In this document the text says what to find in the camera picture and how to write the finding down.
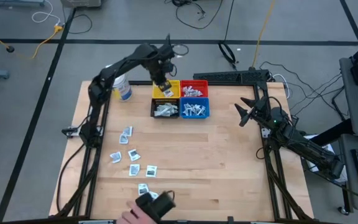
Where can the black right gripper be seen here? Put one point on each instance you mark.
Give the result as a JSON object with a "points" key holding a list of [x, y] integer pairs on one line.
{"points": [[262, 110]]}

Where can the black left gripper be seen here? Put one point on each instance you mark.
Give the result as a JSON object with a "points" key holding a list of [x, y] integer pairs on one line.
{"points": [[161, 74]]}

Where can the white paper packet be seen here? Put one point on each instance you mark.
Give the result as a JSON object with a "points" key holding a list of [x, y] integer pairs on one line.
{"points": [[134, 154], [134, 170], [154, 194], [116, 157], [168, 93], [151, 171]]}

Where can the white green bandage packet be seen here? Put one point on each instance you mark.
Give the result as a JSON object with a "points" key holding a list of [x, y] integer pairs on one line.
{"points": [[171, 108], [161, 112]]}

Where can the white blue alcohol pad packet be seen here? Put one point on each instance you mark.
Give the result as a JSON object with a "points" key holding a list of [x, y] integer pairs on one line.
{"points": [[187, 109], [199, 110]]}

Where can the white blue printed sachet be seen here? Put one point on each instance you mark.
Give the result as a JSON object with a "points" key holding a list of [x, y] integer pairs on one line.
{"points": [[123, 139]]}

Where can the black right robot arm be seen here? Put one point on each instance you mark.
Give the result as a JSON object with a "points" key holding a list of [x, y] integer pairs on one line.
{"points": [[306, 149]]}

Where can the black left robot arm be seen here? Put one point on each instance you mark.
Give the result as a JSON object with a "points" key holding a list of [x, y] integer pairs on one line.
{"points": [[120, 65]]}

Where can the yellow slotted plastic basket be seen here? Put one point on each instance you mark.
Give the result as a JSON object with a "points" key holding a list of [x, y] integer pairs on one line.
{"points": [[157, 93]]}

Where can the black slotted plastic basket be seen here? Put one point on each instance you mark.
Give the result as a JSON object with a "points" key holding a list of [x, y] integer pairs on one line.
{"points": [[165, 101]]}

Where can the red slotted plastic basket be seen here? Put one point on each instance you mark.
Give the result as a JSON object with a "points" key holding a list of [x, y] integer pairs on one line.
{"points": [[194, 83]]}

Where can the blue slotted plastic basket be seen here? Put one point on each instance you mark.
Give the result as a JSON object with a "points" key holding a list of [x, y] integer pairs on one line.
{"points": [[194, 100]]}

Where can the Lysol wipes canister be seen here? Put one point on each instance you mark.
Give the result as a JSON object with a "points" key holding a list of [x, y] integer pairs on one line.
{"points": [[123, 90]]}

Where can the white black printed packet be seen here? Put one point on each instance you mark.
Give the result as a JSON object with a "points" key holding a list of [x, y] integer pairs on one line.
{"points": [[143, 188], [128, 131]]}

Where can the small white device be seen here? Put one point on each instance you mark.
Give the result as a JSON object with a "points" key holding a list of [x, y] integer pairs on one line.
{"points": [[75, 132]]}

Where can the black handheld device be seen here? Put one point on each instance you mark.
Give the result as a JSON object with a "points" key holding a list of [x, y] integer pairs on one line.
{"points": [[154, 203]]}

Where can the grey equipment dolly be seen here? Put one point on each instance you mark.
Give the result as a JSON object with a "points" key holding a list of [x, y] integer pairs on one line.
{"points": [[81, 2]]}

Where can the person's hand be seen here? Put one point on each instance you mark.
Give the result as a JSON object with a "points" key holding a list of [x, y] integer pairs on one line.
{"points": [[135, 216]]}

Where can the black floor puck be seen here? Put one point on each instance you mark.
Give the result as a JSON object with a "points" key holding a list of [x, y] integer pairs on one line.
{"points": [[10, 48]]}

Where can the grey floor equipment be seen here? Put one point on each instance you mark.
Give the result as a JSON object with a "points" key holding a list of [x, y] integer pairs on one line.
{"points": [[17, 2]]}

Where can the black perforated bracket plate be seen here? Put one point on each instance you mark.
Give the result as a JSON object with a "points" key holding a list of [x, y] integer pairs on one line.
{"points": [[228, 76]]}

